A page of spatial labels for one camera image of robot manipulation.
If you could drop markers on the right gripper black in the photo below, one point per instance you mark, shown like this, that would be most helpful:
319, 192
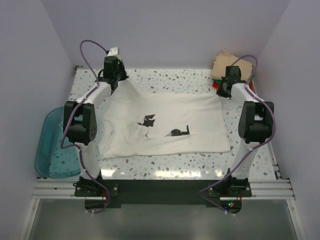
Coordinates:
220, 92

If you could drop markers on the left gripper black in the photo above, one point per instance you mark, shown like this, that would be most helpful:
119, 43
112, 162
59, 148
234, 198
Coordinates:
120, 65

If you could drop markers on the white printed t shirt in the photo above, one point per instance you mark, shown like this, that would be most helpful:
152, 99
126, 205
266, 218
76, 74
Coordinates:
140, 123

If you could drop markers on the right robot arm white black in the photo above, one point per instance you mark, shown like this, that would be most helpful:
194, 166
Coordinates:
255, 126

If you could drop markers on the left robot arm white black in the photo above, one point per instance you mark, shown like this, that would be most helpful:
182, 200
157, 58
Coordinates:
79, 118

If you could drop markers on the beige folded t shirt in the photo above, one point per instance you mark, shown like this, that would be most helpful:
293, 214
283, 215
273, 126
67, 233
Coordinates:
224, 59

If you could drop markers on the green folded t shirt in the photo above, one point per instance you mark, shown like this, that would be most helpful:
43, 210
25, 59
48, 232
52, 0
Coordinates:
251, 79

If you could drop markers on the orange folded t shirt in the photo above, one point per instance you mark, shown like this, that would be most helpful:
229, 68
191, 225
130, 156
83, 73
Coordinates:
216, 84

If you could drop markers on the teal transparent plastic bin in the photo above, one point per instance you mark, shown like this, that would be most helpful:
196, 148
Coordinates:
51, 161

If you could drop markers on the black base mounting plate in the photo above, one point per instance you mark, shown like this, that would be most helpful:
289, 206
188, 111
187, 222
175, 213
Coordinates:
111, 193

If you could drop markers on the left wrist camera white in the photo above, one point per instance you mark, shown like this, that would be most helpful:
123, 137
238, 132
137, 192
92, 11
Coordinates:
114, 51

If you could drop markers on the aluminium rail frame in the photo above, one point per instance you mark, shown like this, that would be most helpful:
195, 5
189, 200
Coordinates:
62, 188

